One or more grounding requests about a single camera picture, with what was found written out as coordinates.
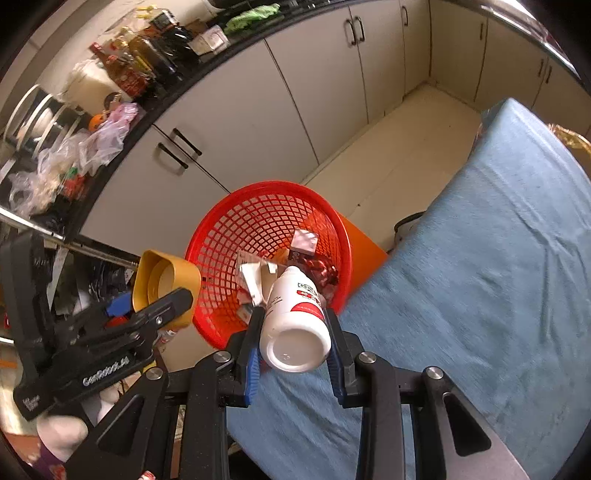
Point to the green cloth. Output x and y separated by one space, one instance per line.
254 14

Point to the blue cloth table cover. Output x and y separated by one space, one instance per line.
461 300

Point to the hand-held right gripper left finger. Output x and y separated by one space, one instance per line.
251 378

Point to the yellow plastic cup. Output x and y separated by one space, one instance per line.
184 277

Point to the red and white carton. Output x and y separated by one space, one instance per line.
304 241

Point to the orange plastic stool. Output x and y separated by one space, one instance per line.
364 258

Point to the dark sauce bottle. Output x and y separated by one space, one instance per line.
178 39

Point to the pink plastic bag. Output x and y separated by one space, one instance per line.
115 129

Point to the large white jug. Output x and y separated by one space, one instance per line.
90 83

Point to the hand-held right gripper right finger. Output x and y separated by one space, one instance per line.
339 387

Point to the golden foil packet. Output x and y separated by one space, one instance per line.
575 138

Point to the small white box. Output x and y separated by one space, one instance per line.
210 41

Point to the clear plastic bag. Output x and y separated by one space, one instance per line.
27 189

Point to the amber oil bottle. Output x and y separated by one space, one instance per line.
145 53

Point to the red mesh plastic basket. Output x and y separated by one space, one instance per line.
272 186

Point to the person's left hand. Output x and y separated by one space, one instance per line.
62 436

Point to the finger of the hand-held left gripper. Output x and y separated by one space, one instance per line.
117 305
161 309

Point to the metal rod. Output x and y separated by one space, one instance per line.
101 253

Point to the dish rack with white plates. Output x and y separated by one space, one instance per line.
37 115

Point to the white bottle with red label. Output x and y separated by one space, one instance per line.
295 323

